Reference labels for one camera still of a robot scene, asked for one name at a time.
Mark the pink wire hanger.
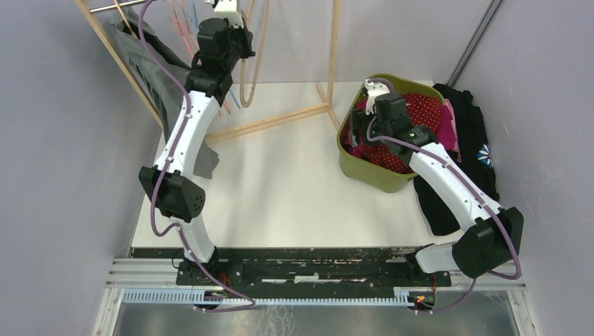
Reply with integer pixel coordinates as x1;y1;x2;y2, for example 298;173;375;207
168;0;195;59
183;0;232;116

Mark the red polka dot skirt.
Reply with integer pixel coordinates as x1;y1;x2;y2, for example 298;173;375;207
354;93;442;174

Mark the magenta pleated skirt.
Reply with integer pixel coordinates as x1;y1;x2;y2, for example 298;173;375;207
345;99;461;161

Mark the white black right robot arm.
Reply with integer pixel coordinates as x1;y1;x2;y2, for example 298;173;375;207
349;92;524;286

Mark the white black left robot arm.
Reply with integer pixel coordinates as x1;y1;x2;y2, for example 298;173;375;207
139;15;255;285

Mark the grey skirt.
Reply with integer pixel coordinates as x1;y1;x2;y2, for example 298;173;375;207
109;11;221;181

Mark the wooden hanger with grey skirt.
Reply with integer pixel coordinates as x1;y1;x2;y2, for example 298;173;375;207
113;0;135;36

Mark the olive green laundry basket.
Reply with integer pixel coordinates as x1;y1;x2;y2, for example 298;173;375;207
336;73;445;193

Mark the wooden clothes rack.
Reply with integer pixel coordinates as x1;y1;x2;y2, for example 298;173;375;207
74;0;341;144

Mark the black floral garment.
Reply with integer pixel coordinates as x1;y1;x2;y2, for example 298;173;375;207
413;83;499;237

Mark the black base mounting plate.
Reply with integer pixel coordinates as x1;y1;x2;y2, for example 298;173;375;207
132;246;502;312

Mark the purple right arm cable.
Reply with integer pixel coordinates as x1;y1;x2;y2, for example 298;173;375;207
365;78;523;314

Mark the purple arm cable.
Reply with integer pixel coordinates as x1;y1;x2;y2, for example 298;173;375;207
137;0;256;313
365;78;523;314

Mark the metal wall rail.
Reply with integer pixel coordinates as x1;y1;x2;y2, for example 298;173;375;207
447;0;504;87

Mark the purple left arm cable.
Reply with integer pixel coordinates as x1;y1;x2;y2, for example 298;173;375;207
137;0;256;313

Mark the aluminium rail frame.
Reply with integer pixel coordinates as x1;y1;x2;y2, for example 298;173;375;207
91;258;536;335

